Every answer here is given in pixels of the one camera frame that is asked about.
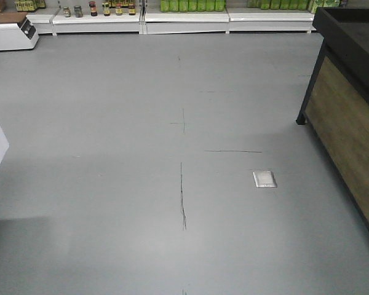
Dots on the metal floor outlet plate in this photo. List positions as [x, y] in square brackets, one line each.
[264, 179]

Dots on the green bottle row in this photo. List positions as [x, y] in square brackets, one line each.
[192, 5]

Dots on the black wooden display stand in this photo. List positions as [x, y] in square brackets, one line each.
[336, 103]

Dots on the sauce jar red lid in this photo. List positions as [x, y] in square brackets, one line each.
[93, 8]

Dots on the white store shelf unit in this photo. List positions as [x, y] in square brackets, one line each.
[60, 17]

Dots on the white box appliance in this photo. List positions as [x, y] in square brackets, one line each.
[18, 35]

